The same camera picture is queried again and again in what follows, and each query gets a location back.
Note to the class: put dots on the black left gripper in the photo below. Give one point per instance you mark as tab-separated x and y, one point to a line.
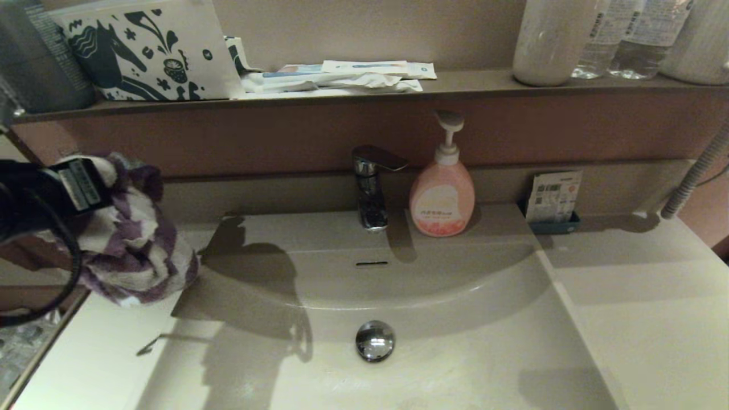
80	185

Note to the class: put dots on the purple white striped cloth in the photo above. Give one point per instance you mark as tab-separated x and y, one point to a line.
136	250

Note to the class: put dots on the chrome lever faucet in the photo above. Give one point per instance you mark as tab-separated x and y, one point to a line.
373	212

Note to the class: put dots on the white ceramic sink basin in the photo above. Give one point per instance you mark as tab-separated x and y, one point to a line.
455	364

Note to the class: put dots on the clear drinking glass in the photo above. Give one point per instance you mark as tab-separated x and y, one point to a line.
7	105

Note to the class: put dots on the grey cylindrical container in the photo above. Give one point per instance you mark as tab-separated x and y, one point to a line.
40	62

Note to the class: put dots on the horse print pouch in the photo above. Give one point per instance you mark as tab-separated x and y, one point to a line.
171	51

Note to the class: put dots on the small dark print pouch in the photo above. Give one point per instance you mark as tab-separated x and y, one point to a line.
238	56

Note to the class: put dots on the blue striped toiletry sachet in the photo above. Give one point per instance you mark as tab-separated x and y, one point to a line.
296	72

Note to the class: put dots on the crumpled white toiletry packet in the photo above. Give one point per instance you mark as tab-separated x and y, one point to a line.
342	84

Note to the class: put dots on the long white toiletry sachet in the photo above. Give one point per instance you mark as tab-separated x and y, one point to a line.
387	69

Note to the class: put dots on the chrome drain stopper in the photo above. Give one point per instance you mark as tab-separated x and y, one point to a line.
375	340

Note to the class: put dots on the pink soap pump bottle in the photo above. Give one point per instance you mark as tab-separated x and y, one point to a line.
441	199

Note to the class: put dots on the small blue tray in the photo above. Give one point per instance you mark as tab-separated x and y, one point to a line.
553	228

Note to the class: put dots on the white ceramic jar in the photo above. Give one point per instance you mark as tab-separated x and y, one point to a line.
552	45

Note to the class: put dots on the clear labelled water bottle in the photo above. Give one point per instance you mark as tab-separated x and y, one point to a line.
646	51
601	51

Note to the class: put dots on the white ribbed container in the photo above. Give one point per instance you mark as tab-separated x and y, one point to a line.
703	51

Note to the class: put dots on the brown wall shelf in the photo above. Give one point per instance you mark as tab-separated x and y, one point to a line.
484	82

